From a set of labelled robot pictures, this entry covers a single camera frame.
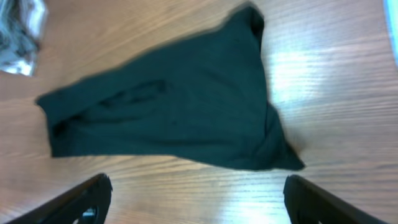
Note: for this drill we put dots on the light blue t-shirt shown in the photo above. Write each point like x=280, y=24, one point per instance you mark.
x=391, y=12

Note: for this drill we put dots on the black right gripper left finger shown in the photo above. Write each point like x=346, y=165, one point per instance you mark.
x=87, y=202

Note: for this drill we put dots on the beige folded garment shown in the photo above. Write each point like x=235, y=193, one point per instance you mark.
x=35, y=19

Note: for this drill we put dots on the black t-shirt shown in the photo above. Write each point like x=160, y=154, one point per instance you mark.
x=201, y=98

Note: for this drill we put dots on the grey folded trousers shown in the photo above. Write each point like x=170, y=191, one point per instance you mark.
x=16, y=40

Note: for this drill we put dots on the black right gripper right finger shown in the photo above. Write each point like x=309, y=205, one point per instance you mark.
x=308, y=203

